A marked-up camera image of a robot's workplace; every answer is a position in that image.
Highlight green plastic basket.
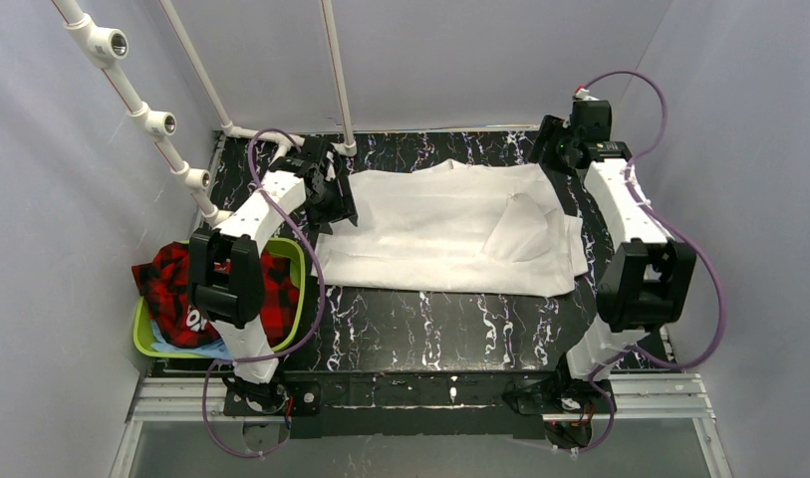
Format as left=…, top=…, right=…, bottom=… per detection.
left=133, top=238, right=306, bottom=358

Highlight purple cable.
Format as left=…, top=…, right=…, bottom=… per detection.
left=576, top=70, right=729, bottom=456
left=202, top=127, right=328, bottom=460

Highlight white cloth sheet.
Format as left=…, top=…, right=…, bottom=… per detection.
left=316, top=159, right=589, bottom=298

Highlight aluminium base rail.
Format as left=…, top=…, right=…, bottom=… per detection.
left=109, top=372, right=732, bottom=477

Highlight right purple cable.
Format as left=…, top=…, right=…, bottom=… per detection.
left=576, top=70, right=729, bottom=456

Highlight blue cloth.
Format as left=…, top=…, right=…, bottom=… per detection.
left=143, top=322, right=231, bottom=360

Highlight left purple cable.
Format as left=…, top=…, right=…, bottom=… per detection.
left=202, top=127, right=328, bottom=460

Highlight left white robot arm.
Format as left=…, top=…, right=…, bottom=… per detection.
left=187, top=137, right=358, bottom=414

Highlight red black plaid cloth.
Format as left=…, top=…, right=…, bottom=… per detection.
left=132, top=242, right=300, bottom=348

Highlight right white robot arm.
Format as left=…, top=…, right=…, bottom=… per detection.
left=504, top=89, right=696, bottom=414

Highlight white PVC pipe frame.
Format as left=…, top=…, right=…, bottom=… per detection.
left=51, top=0, right=359, bottom=229

